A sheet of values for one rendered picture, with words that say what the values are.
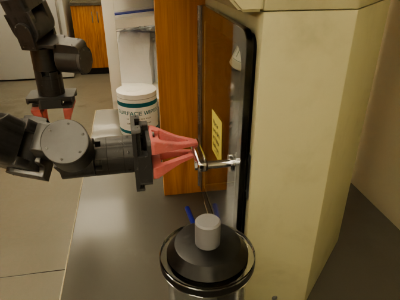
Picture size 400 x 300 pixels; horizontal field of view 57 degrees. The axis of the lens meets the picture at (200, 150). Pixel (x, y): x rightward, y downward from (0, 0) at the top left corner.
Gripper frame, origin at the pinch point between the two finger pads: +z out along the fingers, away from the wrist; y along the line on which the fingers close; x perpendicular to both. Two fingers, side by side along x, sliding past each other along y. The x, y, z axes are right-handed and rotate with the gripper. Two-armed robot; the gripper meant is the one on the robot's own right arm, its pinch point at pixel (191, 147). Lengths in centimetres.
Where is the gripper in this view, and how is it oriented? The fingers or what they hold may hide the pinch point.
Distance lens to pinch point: 57.4
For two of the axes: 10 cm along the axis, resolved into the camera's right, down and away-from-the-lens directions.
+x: -2.0, -4.3, 8.8
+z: 9.8, -0.9, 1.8
